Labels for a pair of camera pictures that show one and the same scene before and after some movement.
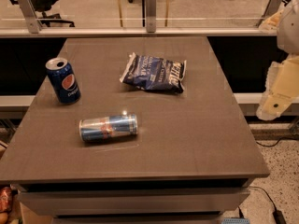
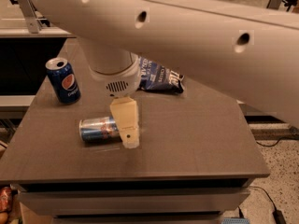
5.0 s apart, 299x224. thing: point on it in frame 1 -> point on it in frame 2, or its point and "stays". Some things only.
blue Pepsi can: x=64 y=79 stays
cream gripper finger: x=282 y=88 -> x=120 y=76
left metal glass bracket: x=33 y=21 stays
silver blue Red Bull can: x=107 y=127 stays
